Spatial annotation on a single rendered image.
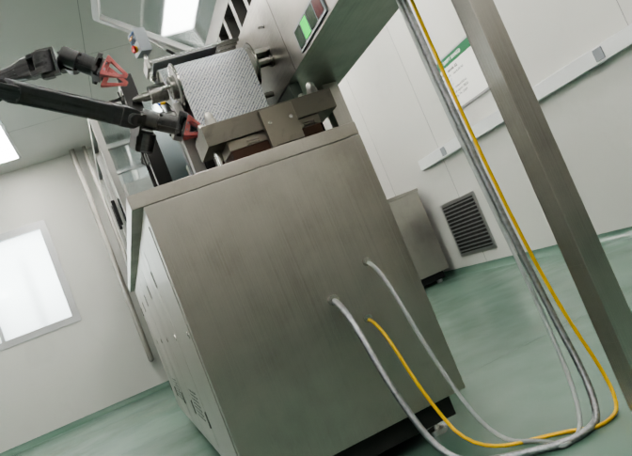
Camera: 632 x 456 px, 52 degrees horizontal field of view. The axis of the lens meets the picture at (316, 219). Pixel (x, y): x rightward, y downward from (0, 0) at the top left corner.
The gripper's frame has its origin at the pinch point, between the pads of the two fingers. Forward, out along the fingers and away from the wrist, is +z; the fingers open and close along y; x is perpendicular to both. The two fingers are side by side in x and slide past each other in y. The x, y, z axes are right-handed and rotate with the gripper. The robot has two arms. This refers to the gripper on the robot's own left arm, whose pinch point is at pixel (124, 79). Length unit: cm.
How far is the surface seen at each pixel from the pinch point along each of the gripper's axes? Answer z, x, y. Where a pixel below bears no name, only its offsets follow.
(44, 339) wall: -56, -84, -553
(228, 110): 32.3, 0.7, 4.9
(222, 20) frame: 20, 52, -36
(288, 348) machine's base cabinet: 66, -65, 30
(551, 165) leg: 98, -16, 81
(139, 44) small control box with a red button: -7, 37, -52
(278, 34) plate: 39.0, 27.2, 13.1
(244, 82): 34.3, 11.6, 5.0
